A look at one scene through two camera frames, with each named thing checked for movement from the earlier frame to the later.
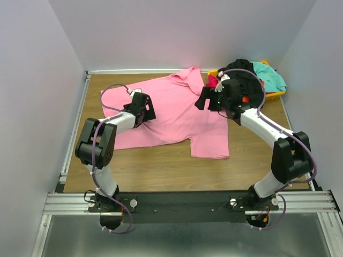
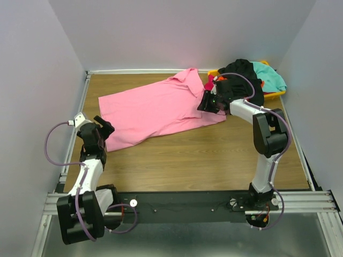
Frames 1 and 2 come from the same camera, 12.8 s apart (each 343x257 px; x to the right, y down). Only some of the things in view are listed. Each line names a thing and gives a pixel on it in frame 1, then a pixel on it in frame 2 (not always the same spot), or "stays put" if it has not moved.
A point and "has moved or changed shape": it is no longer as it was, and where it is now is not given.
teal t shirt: [272, 80] stays put
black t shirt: [252, 87] stays put
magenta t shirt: [213, 81] stays put
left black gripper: [149, 114] → [107, 128]
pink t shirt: [173, 99] has moved or changed shape
